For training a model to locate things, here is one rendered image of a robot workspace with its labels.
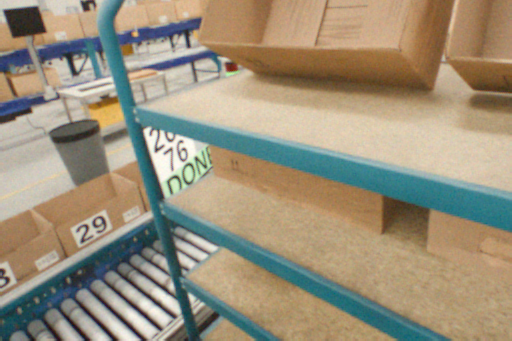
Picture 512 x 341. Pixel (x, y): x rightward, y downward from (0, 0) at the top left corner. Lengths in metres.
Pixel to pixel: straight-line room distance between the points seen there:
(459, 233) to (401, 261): 0.09
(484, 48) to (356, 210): 0.31
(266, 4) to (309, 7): 0.11
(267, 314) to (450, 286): 0.37
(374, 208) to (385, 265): 0.09
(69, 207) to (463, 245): 1.93
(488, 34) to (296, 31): 0.35
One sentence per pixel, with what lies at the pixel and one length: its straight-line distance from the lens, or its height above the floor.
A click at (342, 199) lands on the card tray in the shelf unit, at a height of 1.59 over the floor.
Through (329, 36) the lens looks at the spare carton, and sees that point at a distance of 0.75.
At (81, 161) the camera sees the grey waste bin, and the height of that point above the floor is 0.31.
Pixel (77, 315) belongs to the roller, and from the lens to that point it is 1.87.
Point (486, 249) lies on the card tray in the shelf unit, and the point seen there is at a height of 1.58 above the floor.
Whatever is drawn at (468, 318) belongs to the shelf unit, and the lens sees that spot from 0.53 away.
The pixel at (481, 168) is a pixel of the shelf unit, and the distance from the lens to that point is 0.40.
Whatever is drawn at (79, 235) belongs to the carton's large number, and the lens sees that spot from 1.94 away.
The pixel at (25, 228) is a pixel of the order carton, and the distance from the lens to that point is 2.16.
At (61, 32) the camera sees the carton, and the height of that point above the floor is 1.50.
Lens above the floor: 1.92
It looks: 24 degrees down
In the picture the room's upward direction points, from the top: 6 degrees counter-clockwise
